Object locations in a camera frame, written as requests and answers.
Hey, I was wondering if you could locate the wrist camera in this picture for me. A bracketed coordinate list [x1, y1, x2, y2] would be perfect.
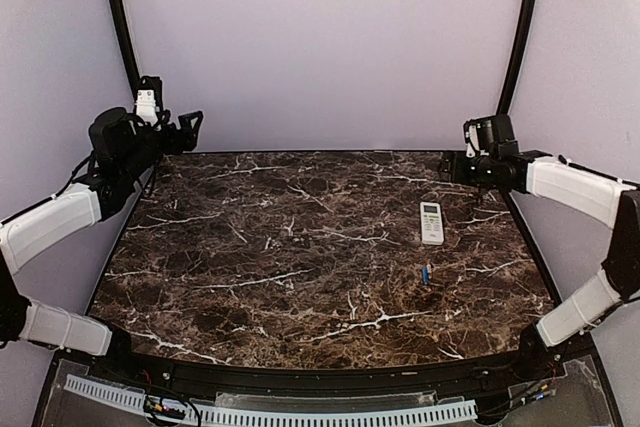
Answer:
[463, 114, 519, 160]
[133, 76, 163, 126]

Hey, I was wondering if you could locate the black frame post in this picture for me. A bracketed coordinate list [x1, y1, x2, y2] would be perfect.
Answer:
[108, 0, 140, 99]
[496, 0, 536, 115]

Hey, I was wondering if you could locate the white slotted cable duct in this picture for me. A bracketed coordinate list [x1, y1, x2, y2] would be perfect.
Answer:
[64, 374, 477, 427]

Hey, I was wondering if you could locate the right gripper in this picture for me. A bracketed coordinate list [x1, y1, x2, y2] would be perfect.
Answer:
[440, 149, 498, 189]

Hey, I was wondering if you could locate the white remote control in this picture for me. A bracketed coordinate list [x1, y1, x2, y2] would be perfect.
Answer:
[420, 202, 444, 246]

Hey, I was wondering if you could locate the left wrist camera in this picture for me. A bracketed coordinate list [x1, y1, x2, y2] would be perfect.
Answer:
[133, 76, 163, 126]

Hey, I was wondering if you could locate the left black frame post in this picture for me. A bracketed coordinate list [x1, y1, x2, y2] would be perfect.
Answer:
[108, 0, 140, 99]

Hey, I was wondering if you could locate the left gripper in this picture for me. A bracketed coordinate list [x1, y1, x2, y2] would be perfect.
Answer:
[120, 109, 201, 180]

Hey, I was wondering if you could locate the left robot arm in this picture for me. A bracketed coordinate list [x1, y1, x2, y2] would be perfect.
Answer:
[1, 107, 204, 383]

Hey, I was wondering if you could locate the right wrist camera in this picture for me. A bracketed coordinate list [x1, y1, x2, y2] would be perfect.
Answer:
[463, 114, 519, 160]

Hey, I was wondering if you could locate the black front table rail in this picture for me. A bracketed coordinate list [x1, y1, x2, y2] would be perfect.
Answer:
[89, 346, 566, 401]

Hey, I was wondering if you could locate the right black frame post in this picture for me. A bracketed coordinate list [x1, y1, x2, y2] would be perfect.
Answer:
[496, 0, 536, 115]

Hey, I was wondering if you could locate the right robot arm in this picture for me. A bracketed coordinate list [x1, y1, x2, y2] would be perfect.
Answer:
[437, 141, 639, 381]

